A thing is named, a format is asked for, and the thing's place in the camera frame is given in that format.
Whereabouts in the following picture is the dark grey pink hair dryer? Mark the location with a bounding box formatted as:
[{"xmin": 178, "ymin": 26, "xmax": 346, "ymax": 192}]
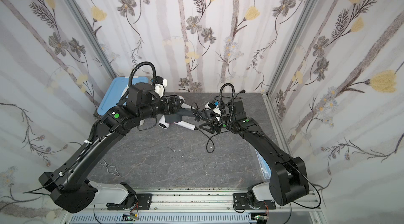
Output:
[{"xmin": 164, "ymin": 108, "xmax": 197, "ymax": 124}]

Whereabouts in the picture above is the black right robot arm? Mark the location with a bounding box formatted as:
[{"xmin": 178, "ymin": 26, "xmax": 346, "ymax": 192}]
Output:
[{"xmin": 203, "ymin": 100, "xmax": 312, "ymax": 208}]

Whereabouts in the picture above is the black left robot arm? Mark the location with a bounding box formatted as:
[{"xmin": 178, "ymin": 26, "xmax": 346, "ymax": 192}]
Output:
[{"xmin": 39, "ymin": 83, "xmax": 190, "ymax": 213}]

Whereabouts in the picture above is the far white hair dryer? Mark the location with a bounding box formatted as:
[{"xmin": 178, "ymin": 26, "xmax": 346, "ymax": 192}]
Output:
[{"xmin": 179, "ymin": 96, "xmax": 191, "ymax": 109}]

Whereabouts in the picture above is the white hair dryer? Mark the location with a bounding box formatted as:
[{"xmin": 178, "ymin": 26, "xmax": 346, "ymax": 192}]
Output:
[
  {"xmin": 179, "ymin": 96, "xmax": 191, "ymax": 109},
  {"xmin": 158, "ymin": 115, "xmax": 196, "ymax": 130}
]

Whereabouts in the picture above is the near white hair dryer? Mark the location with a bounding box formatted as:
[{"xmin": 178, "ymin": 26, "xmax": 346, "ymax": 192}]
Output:
[{"xmin": 158, "ymin": 115, "xmax": 196, "ymax": 130}]

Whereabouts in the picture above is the blue lid storage box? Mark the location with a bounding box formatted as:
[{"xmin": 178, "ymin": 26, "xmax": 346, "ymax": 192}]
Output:
[{"xmin": 97, "ymin": 77, "xmax": 129, "ymax": 116}]

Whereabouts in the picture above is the blue face mask pack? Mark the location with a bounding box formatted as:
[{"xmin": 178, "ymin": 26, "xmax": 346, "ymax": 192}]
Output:
[{"xmin": 251, "ymin": 147, "xmax": 271, "ymax": 182}]

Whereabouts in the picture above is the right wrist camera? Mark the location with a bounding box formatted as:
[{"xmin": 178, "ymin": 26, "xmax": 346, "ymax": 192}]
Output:
[{"xmin": 204, "ymin": 100, "xmax": 222, "ymax": 120}]

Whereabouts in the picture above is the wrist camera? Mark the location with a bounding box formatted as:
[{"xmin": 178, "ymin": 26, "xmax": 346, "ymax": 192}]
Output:
[
  {"xmin": 204, "ymin": 100, "xmax": 222, "ymax": 120},
  {"xmin": 153, "ymin": 76, "xmax": 168, "ymax": 98}
]

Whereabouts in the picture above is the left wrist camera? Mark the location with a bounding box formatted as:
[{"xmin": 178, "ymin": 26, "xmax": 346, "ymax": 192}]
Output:
[{"xmin": 153, "ymin": 76, "xmax": 168, "ymax": 98}]

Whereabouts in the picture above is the aluminium rail frame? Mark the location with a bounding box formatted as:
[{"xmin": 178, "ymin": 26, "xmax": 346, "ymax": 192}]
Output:
[{"xmin": 55, "ymin": 188, "xmax": 327, "ymax": 224}]

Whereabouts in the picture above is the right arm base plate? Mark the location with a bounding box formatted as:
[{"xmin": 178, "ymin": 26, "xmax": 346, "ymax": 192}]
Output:
[{"xmin": 233, "ymin": 192, "xmax": 276, "ymax": 210}]

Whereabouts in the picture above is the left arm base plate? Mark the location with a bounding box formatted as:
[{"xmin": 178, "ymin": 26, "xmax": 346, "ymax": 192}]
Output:
[{"xmin": 106, "ymin": 193, "xmax": 153, "ymax": 210}]

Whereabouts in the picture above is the white vented cable duct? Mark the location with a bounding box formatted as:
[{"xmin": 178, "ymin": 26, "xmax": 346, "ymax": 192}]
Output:
[{"xmin": 67, "ymin": 212, "xmax": 257, "ymax": 224}]

